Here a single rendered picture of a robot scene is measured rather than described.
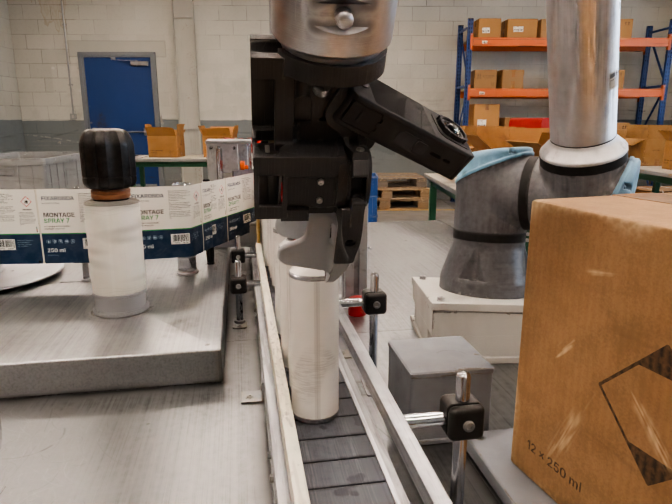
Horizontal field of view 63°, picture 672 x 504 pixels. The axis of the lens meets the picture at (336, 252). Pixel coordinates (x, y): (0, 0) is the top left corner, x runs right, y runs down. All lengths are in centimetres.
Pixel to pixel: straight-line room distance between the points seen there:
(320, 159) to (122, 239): 60
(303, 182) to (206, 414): 43
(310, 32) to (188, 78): 846
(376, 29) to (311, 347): 33
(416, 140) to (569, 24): 42
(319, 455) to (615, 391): 27
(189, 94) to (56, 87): 196
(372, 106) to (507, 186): 53
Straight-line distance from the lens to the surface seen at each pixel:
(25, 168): 296
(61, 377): 84
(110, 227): 93
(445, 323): 85
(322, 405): 60
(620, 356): 48
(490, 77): 815
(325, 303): 55
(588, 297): 49
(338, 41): 33
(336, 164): 37
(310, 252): 44
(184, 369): 81
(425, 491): 39
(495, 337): 88
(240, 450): 67
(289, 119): 37
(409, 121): 38
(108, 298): 96
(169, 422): 74
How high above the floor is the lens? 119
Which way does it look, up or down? 13 degrees down
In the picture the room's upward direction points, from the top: straight up
